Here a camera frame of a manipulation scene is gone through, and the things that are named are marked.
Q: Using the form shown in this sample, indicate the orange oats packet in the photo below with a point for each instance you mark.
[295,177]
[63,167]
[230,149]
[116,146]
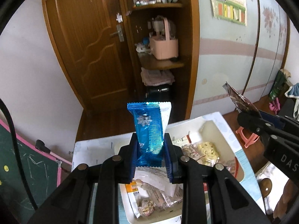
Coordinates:
[134,197]

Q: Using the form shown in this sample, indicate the clear bag yellow puffed snack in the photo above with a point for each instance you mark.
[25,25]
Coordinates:
[209,155]

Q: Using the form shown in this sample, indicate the folded pink cloth on shelf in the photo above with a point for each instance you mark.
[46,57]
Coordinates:
[156,77]

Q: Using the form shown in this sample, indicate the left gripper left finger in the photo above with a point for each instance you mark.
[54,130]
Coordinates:
[91,192]

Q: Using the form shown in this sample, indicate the dark brown snack packet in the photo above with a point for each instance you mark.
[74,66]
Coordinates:
[241,102]

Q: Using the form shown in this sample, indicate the white plastic storage bin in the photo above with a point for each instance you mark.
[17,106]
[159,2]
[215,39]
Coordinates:
[212,138]

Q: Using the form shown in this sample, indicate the green chalkboard pink frame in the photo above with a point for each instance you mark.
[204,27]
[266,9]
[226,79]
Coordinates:
[43,174]

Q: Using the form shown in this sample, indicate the sliding wardrobe floral doors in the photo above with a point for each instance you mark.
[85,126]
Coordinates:
[247,57]

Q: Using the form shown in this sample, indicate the blue snowflake snack packet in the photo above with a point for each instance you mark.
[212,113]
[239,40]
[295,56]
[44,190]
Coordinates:
[150,120]

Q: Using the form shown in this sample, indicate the brown bread cookies package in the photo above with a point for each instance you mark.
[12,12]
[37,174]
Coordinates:
[160,199]

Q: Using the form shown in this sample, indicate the wall calendar poster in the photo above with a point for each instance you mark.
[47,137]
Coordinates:
[230,10]

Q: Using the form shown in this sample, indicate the brown wooden door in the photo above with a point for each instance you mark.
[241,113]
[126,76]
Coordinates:
[92,51]

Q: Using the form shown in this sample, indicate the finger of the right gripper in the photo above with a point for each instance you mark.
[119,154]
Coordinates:
[277,120]
[253,122]

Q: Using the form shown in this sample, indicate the pile of toys and clothes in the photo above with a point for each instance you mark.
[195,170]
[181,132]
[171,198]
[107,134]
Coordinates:
[284,96]

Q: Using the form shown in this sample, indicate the clear white printed snack bag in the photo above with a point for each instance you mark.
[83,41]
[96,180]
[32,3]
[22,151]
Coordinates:
[156,177]

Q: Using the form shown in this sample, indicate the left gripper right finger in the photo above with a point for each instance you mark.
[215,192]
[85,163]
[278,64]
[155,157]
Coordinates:
[210,194]

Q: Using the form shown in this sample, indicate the round wooden bedpost knob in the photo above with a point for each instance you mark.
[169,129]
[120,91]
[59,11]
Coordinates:
[265,186]

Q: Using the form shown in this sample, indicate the pink handled basket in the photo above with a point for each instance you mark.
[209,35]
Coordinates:
[162,45]

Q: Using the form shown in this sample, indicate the wooden corner shelf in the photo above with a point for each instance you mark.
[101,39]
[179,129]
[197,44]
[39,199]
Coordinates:
[183,18]

